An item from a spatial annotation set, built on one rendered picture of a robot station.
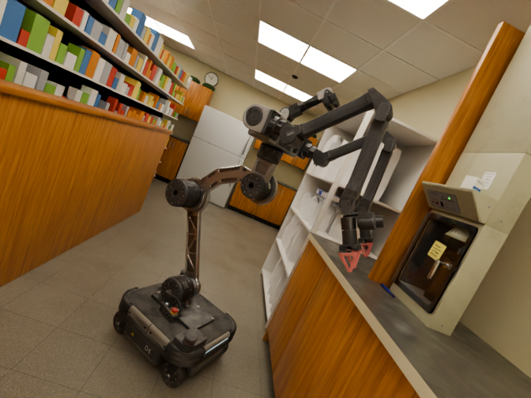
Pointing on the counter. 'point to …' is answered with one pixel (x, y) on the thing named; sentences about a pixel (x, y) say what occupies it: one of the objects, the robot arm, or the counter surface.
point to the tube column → (507, 110)
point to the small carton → (472, 183)
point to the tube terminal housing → (450, 300)
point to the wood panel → (449, 147)
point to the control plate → (444, 200)
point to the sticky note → (436, 250)
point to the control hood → (476, 208)
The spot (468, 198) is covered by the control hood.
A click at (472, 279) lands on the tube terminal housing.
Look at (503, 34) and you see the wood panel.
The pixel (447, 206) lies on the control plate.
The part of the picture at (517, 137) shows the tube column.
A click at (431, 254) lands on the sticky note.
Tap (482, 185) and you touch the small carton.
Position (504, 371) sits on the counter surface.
